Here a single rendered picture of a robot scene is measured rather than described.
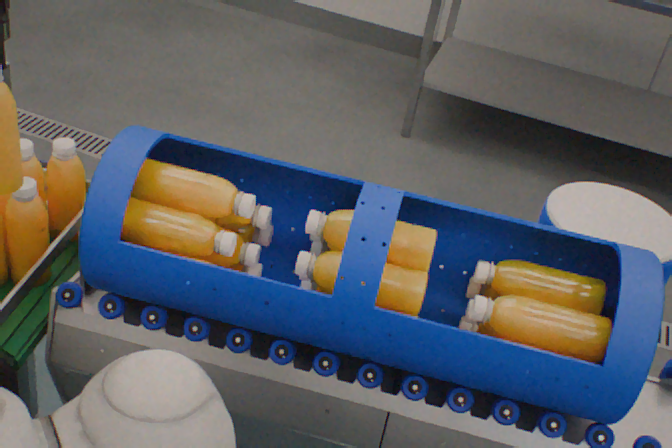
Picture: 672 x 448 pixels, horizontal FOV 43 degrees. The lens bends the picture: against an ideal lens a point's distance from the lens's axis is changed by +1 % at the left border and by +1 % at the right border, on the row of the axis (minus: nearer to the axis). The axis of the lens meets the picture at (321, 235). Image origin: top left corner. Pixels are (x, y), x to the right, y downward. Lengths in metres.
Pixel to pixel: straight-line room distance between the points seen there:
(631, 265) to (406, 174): 2.53
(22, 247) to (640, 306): 1.01
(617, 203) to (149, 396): 1.27
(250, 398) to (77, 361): 0.31
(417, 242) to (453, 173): 2.57
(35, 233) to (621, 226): 1.13
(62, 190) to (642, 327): 1.02
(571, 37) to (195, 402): 4.03
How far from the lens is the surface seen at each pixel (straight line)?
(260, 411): 1.47
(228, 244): 1.34
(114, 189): 1.33
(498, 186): 3.88
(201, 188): 1.36
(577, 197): 1.86
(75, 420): 0.89
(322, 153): 3.82
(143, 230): 1.36
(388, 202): 1.30
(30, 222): 1.52
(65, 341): 1.53
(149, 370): 0.87
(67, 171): 1.61
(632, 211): 1.88
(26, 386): 2.47
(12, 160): 1.38
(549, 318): 1.32
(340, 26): 4.94
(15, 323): 1.54
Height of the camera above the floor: 1.94
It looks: 36 degrees down
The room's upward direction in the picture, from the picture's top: 10 degrees clockwise
